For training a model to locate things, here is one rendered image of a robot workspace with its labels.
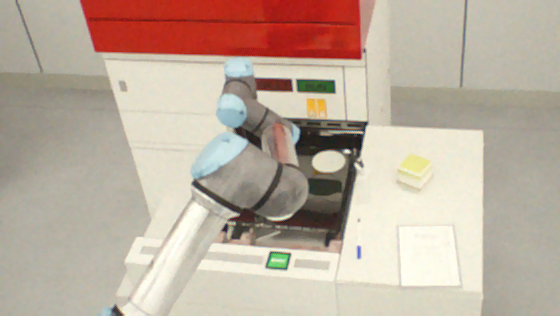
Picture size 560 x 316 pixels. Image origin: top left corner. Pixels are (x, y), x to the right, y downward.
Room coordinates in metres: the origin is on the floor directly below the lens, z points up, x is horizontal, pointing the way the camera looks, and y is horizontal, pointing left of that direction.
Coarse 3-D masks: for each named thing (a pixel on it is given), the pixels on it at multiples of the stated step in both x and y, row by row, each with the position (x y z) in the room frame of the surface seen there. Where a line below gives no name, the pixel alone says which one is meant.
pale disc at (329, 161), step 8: (328, 152) 1.77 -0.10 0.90; (336, 152) 1.77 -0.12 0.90; (312, 160) 1.74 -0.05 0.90; (320, 160) 1.74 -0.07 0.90; (328, 160) 1.74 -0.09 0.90; (336, 160) 1.73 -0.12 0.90; (344, 160) 1.73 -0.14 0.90; (320, 168) 1.70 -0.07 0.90; (328, 168) 1.70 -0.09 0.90; (336, 168) 1.69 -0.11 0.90
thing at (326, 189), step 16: (304, 160) 1.75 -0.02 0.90; (320, 176) 1.67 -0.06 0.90; (336, 176) 1.66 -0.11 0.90; (320, 192) 1.60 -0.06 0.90; (336, 192) 1.59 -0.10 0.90; (304, 208) 1.54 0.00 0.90; (320, 208) 1.53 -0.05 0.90; (336, 208) 1.52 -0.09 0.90; (288, 224) 1.48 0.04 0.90; (304, 224) 1.47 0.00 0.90; (320, 224) 1.47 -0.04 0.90; (336, 224) 1.46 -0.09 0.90
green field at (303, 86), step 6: (300, 84) 1.86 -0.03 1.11; (306, 84) 1.85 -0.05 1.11; (312, 84) 1.85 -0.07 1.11; (318, 84) 1.84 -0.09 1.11; (324, 84) 1.84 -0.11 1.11; (330, 84) 1.83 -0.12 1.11; (300, 90) 1.86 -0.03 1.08; (306, 90) 1.85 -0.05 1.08; (312, 90) 1.85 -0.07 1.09; (318, 90) 1.84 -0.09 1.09; (324, 90) 1.84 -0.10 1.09; (330, 90) 1.83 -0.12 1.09
